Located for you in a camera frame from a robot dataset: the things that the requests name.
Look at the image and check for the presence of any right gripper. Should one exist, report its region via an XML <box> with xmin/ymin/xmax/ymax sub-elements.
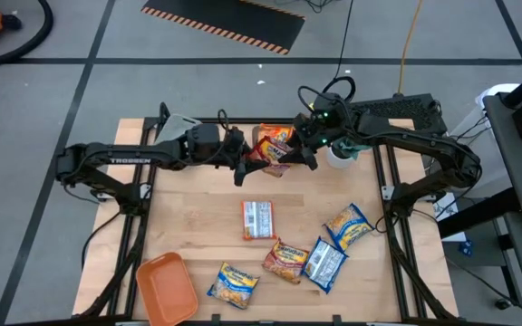
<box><xmin>281</xmin><ymin>97</ymin><xmax>357</xmax><ymax>172</ymax></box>

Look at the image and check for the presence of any black computer case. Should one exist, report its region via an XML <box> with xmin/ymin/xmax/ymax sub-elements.
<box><xmin>349</xmin><ymin>93</ymin><xmax>449</xmax><ymax>155</ymax></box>

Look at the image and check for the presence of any blue Maruchan noodle packet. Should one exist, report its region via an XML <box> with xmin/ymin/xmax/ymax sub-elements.
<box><xmin>324</xmin><ymin>203</ymin><xmax>375</xmax><ymax>253</ymax></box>
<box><xmin>303</xmin><ymin>235</ymin><xmax>349</xmax><ymax>294</ymax></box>
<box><xmin>206</xmin><ymin>261</ymin><xmax>261</xmax><ymax>311</ymax></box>

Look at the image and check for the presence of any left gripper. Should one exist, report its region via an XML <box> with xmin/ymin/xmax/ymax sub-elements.
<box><xmin>219</xmin><ymin>127</ymin><xmax>271</xmax><ymax>187</ymax></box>

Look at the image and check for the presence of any white paper sheet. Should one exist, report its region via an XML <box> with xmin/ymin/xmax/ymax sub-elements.
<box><xmin>432</xmin><ymin>192</ymin><xmax>469</xmax><ymax>244</ymax></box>

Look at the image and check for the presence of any black cable tangle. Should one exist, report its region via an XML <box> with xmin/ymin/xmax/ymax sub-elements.
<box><xmin>305</xmin><ymin>0</ymin><xmax>334</xmax><ymax>14</ymax></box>

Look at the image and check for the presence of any black hazard-striped floor mat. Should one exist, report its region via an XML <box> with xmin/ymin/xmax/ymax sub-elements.
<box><xmin>140</xmin><ymin>0</ymin><xmax>306</xmax><ymax>56</ymax></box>

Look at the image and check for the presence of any black desk leg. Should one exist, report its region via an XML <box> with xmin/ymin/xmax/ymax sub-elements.
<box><xmin>437</xmin><ymin>187</ymin><xmax>522</xmax><ymax>241</ymax></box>

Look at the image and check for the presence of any black coiled cable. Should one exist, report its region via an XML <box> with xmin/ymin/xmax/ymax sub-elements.
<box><xmin>318</xmin><ymin>0</ymin><xmax>357</xmax><ymax>99</ymax></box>

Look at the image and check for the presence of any grey plastic bin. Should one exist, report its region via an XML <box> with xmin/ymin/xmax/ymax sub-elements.
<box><xmin>154</xmin><ymin>112</ymin><xmax>203</xmax><ymax>146</ymax></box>

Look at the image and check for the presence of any white waste bin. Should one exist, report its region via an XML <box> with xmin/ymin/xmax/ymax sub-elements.
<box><xmin>475</xmin><ymin>82</ymin><xmax>522</xmax><ymax>114</ymax></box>

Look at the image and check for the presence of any orange plastic bin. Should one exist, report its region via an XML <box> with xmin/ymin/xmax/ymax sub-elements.
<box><xmin>135</xmin><ymin>252</ymin><xmax>200</xmax><ymax>326</ymax></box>

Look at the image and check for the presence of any orange Maruchan noodle packet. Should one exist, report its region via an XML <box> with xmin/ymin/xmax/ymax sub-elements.
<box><xmin>247</xmin><ymin>135</ymin><xmax>295</xmax><ymax>178</ymax></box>
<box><xmin>258</xmin><ymin>122</ymin><xmax>296</xmax><ymax>142</ymax></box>
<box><xmin>241</xmin><ymin>200</ymin><xmax>276</xmax><ymax>241</ymax></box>

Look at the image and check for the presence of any black vacuum hose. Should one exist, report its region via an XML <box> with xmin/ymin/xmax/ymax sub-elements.
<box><xmin>0</xmin><ymin>0</ymin><xmax>55</xmax><ymax>69</ymax></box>

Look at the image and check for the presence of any brown plastic bin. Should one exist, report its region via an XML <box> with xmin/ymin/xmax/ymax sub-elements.
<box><xmin>250</xmin><ymin>124</ymin><xmax>308</xmax><ymax>168</ymax></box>

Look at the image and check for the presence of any yellow cable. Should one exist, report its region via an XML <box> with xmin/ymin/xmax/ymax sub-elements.
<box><xmin>396</xmin><ymin>0</ymin><xmax>425</xmax><ymax>96</ymax></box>

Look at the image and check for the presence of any grey desk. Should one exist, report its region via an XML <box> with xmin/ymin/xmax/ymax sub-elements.
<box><xmin>482</xmin><ymin>92</ymin><xmax>522</xmax><ymax>216</ymax></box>

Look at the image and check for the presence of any red Maruchan noodle packet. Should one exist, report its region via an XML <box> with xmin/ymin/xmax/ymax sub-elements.
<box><xmin>262</xmin><ymin>238</ymin><xmax>311</xmax><ymax>285</ymax></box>

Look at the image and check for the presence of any black aluminium table frame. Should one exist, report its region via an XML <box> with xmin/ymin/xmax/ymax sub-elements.
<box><xmin>77</xmin><ymin>101</ymin><xmax>459</xmax><ymax>326</ymax></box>

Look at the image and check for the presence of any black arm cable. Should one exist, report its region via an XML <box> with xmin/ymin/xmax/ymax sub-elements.
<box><xmin>81</xmin><ymin>210</ymin><xmax>121</xmax><ymax>273</ymax></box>

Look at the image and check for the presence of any white plant pot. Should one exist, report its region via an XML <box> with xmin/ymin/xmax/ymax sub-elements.
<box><xmin>326</xmin><ymin>144</ymin><xmax>357</xmax><ymax>170</ymax></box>

